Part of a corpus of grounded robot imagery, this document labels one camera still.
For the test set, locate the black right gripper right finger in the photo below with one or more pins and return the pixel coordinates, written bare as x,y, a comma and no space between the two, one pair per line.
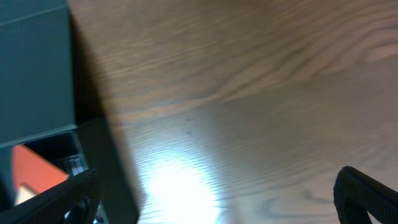
357,196

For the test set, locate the clear precision screwdriver case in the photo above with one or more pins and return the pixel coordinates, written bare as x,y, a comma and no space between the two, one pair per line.
74,165

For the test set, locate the dark green open box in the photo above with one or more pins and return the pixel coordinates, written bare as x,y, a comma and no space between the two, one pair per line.
45,86

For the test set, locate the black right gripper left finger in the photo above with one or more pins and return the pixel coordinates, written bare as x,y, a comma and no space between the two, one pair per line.
73,201

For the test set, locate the orange scraper wooden handle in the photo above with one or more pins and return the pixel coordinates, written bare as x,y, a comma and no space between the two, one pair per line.
32,174

